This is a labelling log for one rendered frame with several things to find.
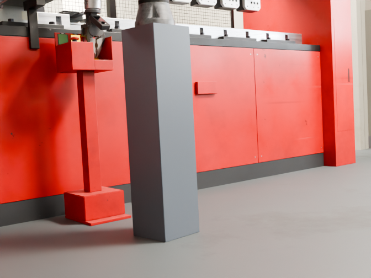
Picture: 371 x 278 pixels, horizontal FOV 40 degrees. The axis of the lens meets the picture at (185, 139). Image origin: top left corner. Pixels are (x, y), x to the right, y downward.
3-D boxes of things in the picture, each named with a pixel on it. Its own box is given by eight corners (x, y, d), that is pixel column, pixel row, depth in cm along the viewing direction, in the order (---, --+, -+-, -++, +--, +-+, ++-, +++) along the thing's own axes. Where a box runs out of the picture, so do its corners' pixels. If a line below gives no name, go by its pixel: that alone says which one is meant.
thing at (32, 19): (39, 45, 218) (36, -5, 217) (26, 49, 229) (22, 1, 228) (48, 46, 221) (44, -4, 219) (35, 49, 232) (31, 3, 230)
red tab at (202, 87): (197, 94, 288) (197, 81, 287) (195, 94, 289) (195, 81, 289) (217, 93, 297) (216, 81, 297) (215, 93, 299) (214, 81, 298)
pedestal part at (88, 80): (90, 192, 225) (82, 70, 222) (83, 191, 230) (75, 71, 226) (101, 190, 229) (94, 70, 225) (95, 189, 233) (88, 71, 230)
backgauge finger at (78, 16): (75, 14, 260) (75, 4, 259) (54, 22, 280) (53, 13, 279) (96, 15, 267) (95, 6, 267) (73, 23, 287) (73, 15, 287)
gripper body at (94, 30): (95, 38, 234) (94, 11, 233) (104, 37, 228) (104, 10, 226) (80, 37, 230) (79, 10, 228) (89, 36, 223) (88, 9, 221)
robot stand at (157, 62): (200, 231, 192) (189, 26, 187) (165, 242, 179) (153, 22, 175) (167, 225, 205) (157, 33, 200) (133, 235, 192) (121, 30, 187)
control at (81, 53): (72, 69, 214) (69, 26, 212) (56, 73, 226) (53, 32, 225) (114, 70, 226) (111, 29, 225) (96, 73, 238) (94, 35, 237)
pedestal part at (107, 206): (90, 226, 212) (89, 197, 211) (65, 218, 231) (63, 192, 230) (131, 217, 224) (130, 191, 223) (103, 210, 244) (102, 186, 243)
